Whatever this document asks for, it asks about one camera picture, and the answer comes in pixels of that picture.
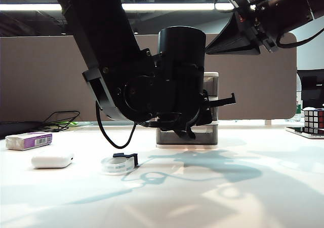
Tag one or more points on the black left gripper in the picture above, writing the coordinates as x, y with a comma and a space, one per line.
205, 116

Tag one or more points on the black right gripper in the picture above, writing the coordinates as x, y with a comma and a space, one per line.
253, 17

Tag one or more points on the white plastic drawer cabinet frame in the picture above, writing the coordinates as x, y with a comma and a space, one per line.
211, 74

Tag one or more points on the transparent tape roll with cutter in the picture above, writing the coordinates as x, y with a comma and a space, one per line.
114, 167

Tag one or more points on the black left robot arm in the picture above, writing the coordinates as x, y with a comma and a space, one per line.
101, 35

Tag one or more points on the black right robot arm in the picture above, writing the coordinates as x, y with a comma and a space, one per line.
291, 5

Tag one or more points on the brown desk partition panel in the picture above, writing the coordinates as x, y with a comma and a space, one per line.
253, 86

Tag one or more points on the white partition foot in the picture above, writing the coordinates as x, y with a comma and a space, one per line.
267, 122

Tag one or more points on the long ceiling light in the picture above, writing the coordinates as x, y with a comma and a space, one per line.
164, 6

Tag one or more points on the black smartphone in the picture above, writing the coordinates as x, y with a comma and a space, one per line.
296, 131

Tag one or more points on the black office chair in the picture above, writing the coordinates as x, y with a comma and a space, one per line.
311, 91

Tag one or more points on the green labelled bottle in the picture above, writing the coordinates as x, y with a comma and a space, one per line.
299, 109

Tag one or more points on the black Rubik's cube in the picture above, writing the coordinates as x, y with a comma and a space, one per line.
314, 120

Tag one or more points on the white earbuds charging case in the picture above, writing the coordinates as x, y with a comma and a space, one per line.
50, 160

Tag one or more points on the white eraser with purple sleeve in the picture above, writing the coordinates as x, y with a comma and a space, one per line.
22, 142

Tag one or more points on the black flat pad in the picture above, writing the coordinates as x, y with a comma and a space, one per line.
17, 129

